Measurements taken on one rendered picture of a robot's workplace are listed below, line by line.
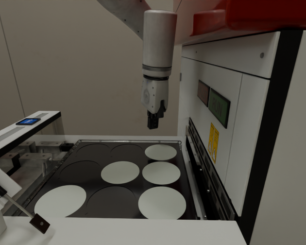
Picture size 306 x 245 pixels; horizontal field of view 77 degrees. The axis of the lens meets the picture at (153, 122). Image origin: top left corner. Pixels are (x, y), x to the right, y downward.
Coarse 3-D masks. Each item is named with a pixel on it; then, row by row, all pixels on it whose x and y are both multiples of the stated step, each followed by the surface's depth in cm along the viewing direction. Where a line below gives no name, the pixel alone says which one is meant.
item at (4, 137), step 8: (40, 112) 79; (48, 112) 79; (56, 112) 79; (40, 120) 70; (8, 128) 63; (16, 128) 64; (24, 128) 63; (32, 128) 63; (0, 136) 58; (8, 136) 58; (16, 136) 57; (0, 144) 52
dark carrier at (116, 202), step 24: (96, 144) 65; (120, 144) 65; (144, 144) 65; (168, 144) 65; (72, 168) 52; (96, 168) 52; (96, 192) 43; (120, 192) 43; (24, 216) 37; (72, 216) 37; (96, 216) 37; (120, 216) 37; (144, 216) 37; (192, 216) 37
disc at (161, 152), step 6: (156, 144) 65; (162, 144) 65; (150, 150) 61; (156, 150) 61; (162, 150) 61; (168, 150) 61; (174, 150) 61; (150, 156) 58; (156, 156) 58; (162, 156) 58; (168, 156) 58; (174, 156) 58
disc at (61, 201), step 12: (48, 192) 43; (60, 192) 43; (72, 192) 43; (84, 192) 43; (36, 204) 40; (48, 204) 40; (60, 204) 40; (72, 204) 40; (48, 216) 37; (60, 216) 37
